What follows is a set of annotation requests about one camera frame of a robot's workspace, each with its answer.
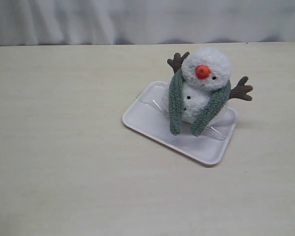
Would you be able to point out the white plush snowman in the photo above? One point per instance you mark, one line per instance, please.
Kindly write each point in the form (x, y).
(204, 71)

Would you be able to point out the green knitted scarf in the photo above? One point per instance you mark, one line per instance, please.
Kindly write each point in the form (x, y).
(208, 113)

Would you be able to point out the white rectangular plastic tray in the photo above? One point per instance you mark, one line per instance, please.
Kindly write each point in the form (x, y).
(205, 150)

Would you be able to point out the white backdrop curtain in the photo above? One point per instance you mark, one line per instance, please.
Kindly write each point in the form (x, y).
(109, 22)

